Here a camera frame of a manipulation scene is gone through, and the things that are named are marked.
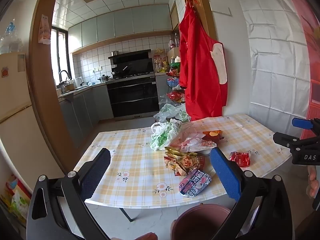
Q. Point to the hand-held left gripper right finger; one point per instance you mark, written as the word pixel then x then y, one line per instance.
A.
pixel 225 175

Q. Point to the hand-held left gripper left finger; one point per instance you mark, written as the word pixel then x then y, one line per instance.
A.
pixel 96 170

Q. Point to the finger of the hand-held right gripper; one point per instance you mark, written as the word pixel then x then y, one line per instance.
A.
pixel 285 140
pixel 301 123

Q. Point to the red packet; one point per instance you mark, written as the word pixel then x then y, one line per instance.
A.
pixel 240 158

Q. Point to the pink black snack packet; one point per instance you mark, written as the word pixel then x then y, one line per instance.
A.
pixel 196 182

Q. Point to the white floral plastic package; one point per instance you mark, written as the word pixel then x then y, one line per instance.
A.
pixel 203 146

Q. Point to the brown snack wrapper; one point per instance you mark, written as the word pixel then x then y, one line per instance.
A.
pixel 212 136

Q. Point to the red orange wrapper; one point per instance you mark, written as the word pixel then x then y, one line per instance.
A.
pixel 185 163

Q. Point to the gold foil wrapper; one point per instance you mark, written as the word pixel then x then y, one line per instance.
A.
pixel 178 151

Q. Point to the maroon plastic bin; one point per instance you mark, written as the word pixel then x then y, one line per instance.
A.
pixel 197 220

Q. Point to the green white plastic bag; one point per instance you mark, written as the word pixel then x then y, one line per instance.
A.
pixel 162 135

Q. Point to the person's right hand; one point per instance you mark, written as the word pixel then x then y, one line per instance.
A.
pixel 315 182

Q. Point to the yellow checked floral tablecloth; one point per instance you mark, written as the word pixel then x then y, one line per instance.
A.
pixel 140 160

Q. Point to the dark table leg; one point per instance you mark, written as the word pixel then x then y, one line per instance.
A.
pixel 127 215

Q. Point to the grey kitchen base cabinets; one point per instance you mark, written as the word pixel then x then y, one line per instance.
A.
pixel 82 112

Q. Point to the black stove oven unit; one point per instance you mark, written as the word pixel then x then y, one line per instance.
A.
pixel 132 97

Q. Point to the white green plastic bags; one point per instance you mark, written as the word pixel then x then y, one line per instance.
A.
pixel 170 112

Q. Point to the pile of colourful packets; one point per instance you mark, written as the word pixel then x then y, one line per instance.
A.
pixel 17 200

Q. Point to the white kettle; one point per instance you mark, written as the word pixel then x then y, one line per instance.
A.
pixel 78 81

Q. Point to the steel pot with lid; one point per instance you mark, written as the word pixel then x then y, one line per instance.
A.
pixel 103 78

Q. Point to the red snack bag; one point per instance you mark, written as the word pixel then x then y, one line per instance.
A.
pixel 176 96

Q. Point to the beige refrigerator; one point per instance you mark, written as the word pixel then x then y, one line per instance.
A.
pixel 17 120

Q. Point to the steel kitchen faucet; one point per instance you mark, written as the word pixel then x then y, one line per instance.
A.
pixel 63 73

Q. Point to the red hanging garment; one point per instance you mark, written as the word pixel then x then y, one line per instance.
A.
pixel 200 67

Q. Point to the black range hood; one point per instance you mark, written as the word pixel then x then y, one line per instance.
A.
pixel 132 61

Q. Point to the small steel pot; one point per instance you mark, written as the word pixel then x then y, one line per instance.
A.
pixel 115 53

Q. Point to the kitchen window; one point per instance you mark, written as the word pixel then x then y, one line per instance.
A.
pixel 58 55

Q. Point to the row of condiment bottles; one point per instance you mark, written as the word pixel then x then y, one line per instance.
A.
pixel 160 65

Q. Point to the paper note on refrigerator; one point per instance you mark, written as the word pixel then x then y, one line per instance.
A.
pixel 21 62

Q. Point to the cardboard box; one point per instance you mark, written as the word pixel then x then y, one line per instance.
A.
pixel 172 53

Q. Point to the red fridge magnet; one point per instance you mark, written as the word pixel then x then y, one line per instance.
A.
pixel 5 71

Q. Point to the clear plastic bag bundle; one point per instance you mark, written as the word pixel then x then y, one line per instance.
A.
pixel 11 38

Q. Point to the white plastic wall sheet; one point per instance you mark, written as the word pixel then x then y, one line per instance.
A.
pixel 272 62

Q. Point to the wooden door frame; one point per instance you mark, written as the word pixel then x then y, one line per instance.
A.
pixel 42 85

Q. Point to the white wall socket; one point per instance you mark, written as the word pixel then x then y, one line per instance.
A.
pixel 97 69

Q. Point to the pale green wall cabinets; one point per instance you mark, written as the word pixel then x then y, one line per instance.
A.
pixel 120 23

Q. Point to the paper packet on door frame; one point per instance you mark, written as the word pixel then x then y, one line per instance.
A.
pixel 44 30

